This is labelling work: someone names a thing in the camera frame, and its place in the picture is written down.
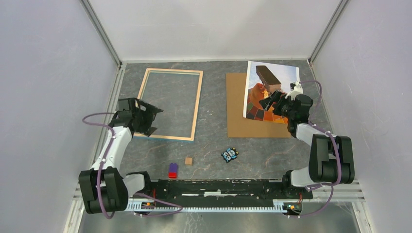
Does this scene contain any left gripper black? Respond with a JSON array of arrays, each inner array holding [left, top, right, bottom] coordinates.
[[133, 100, 164, 137]]

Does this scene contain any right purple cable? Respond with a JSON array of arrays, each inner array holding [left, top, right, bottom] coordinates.
[[286, 80, 342, 219]]

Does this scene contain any small wooden cube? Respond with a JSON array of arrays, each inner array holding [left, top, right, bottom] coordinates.
[[185, 157, 193, 166]]

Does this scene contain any hot air balloon photo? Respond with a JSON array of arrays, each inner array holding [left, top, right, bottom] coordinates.
[[242, 61, 300, 124]]

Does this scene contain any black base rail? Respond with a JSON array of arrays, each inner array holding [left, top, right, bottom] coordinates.
[[126, 179, 313, 214]]

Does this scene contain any brown cardboard backing board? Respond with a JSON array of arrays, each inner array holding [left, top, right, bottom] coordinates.
[[226, 73, 291, 138]]

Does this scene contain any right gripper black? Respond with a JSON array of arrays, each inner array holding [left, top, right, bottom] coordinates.
[[258, 90, 295, 119]]

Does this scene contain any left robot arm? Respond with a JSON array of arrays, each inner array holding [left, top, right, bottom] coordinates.
[[78, 98, 163, 219]]

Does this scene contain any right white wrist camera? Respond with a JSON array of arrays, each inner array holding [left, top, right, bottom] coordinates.
[[285, 81, 303, 100]]

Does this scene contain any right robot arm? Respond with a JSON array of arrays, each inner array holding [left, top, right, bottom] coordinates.
[[259, 91, 355, 198]]

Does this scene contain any blue owl toy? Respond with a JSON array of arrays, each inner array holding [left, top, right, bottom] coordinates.
[[221, 148, 239, 163]]

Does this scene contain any purple red toy block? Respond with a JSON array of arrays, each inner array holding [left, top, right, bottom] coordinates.
[[168, 163, 178, 179]]

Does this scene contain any wooden picture frame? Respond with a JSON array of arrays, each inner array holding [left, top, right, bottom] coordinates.
[[137, 68, 203, 141]]

